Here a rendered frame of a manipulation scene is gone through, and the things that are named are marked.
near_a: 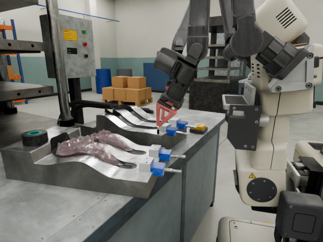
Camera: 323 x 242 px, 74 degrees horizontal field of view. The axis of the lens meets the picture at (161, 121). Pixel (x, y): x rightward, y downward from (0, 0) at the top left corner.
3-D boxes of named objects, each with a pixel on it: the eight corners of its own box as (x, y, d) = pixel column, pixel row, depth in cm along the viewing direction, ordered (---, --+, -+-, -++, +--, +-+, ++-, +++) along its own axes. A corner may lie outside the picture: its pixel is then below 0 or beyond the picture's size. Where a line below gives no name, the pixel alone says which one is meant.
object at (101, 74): (115, 92, 824) (114, 68, 800) (103, 94, 776) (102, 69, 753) (105, 91, 855) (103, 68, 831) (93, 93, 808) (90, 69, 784)
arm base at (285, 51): (310, 51, 51) (293, 53, 62) (283, 30, 51) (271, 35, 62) (281, 80, 54) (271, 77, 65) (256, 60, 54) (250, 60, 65)
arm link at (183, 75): (198, 67, 61) (200, 67, 66) (177, 56, 62) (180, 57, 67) (187, 89, 63) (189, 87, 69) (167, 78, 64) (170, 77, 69)
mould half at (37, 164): (165, 160, 87) (166, 134, 84) (147, 199, 62) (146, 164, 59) (57, 149, 98) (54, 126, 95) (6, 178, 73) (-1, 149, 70)
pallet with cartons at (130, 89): (152, 102, 635) (152, 76, 614) (138, 107, 563) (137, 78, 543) (119, 99, 684) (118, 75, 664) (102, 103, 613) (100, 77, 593)
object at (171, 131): (190, 138, 93) (191, 126, 91) (185, 142, 89) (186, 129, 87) (164, 133, 99) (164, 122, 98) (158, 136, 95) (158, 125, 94)
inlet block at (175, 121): (198, 131, 102) (199, 120, 101) (194, 134, 98) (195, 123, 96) (174, 127, 108) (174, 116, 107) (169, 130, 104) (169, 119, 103)
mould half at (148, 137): (186, 137, 113) (187, 112, 109) (161, 155, 91) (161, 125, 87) (114, 123, 137) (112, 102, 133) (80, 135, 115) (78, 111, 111)
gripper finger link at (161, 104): (146, 122, 66) (159, 96, 63) (152, 116, 73) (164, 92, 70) (165, 133, 66) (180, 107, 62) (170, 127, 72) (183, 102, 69)
